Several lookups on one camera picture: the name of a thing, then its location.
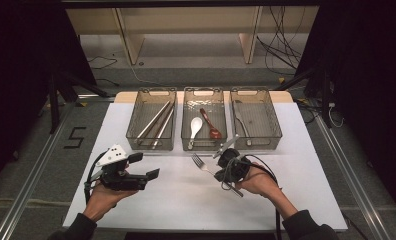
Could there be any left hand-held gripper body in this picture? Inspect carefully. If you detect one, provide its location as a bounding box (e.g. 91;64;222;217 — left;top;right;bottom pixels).
95;143;149;192

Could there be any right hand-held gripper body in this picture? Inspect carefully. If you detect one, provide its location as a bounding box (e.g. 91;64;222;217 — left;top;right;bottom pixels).
212;134;252;184

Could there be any silver metal fork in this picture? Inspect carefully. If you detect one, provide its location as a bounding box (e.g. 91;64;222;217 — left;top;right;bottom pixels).
190;153;244;198

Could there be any reddish brown wooden spoon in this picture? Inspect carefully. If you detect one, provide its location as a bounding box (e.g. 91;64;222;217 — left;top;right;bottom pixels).
199;107;223;140

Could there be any brown wooden chopstick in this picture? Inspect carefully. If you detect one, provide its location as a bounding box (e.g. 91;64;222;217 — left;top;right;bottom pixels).
148;105;176;149
137;101;174;145

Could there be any smoky clear plastic bin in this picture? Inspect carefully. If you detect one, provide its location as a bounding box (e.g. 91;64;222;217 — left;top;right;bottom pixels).
180;86;229;152
230;86;283;151
125;87;178;152

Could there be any silver metal knife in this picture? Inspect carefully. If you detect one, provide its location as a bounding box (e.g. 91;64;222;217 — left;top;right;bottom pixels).
234;99;254;147

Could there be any white ceramic spoon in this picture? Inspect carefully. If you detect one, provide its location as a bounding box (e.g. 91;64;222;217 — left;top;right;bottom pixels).
187;116;204;150

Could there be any person's right hand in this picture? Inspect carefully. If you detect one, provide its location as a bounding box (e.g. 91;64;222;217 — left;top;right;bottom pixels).
244;163;282;201

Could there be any person's left hand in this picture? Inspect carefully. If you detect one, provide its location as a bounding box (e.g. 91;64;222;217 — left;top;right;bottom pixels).
83;183;139;223

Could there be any white table cover sheet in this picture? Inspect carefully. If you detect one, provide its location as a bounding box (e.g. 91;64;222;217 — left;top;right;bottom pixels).
63;101;349;231

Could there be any black metal stand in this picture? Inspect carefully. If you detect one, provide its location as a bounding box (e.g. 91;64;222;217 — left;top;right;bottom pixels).
274;64;334;129
47;71;110;134

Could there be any black curtain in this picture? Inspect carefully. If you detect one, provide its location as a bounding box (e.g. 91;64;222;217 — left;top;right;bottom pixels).
294;0;396;214
0;0;99;194

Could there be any light wooden desk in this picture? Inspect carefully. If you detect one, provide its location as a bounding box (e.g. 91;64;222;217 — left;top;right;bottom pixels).
65;5;320;66

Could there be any white floor cable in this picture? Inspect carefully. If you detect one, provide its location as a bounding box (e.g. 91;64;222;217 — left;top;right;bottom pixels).
129;63;160;86

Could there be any aluminium floor rail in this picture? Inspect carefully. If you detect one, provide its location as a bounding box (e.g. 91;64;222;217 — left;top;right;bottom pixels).
0;103;77;240
314;113;392;240

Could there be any black floor cable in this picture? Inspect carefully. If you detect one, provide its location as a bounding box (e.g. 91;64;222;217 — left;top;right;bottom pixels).
87;54;119;71

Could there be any bunch of black floor cables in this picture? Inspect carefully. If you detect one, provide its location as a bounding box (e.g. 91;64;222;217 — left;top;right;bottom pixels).
255;5;307;76

